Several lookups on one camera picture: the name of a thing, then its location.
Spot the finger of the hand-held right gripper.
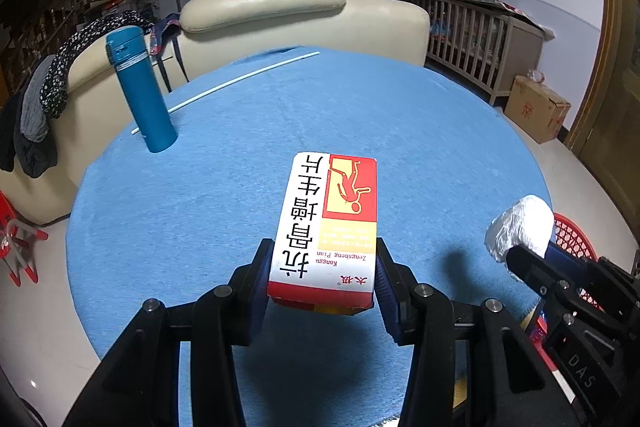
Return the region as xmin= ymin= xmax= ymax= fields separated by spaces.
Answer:
xmin=505 ymin=243 xmax=576 ymax=308
xmin=546 ymin=239 xmax=640 ymax=308

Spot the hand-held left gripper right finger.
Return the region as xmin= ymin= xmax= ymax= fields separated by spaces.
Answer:
xmin=374 ymin=238 xmax=581 ymax=427

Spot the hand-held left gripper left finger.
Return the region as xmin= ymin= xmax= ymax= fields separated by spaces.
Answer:
xmin=62 ymin=238 xmax=277 ymax=427

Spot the red plastic mesh basket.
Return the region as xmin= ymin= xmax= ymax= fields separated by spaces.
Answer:
xmin=520 ymin=213 xmax=601 ymax=358

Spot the white tissue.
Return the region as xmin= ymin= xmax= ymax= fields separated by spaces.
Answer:
xmin=485 ymin=195 xmax=555 ymax=280

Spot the red white medicine box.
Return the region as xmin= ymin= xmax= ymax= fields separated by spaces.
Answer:
xmin=267 ymin=152 xmax=378 ymax=316

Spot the brown cardboard box red print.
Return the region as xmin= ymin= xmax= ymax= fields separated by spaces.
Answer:
xmin=503 ymin=75 xmax=572 ymax=145

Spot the wooden door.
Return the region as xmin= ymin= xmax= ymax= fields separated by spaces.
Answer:
xmin=565 ymin=0 xmax=640 ymax=188

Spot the thin white stick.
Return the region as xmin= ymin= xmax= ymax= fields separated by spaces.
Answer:
xmin=131 ymin=51 xmax=321 ymax=136

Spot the teal thermos bottle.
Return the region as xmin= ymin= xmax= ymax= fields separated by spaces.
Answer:
xmin=105 ymin=26 xmax=179 ymax=154

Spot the wooden baby crib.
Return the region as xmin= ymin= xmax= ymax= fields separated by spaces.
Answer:
xmin=400 ymin=0 xmax=556 ymax=108

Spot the red plastic stool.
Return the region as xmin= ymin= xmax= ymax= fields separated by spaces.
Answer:
xmin=0 ymin=191 xmax=49 ymax=288

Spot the black garment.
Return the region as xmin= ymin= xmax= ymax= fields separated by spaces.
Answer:
xmin=0 ymin=92 xmax=59 ymax=178

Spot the beige leather sofa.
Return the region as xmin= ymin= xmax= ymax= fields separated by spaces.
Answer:
xmin=0 ymin=0 xmax=431 ymax=226

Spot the grey knit garment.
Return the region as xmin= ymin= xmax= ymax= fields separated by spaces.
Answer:
xmin=12 ymin=54 xmax=57 ymax=144

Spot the dark floral garment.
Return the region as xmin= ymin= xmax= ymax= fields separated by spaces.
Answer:
xmin=40 ymin=10 xmax=157 ymax=120

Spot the patterned bag with black strap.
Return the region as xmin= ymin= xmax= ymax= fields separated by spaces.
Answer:
xmin=147 ymin=13 xmax=192 ymax=94

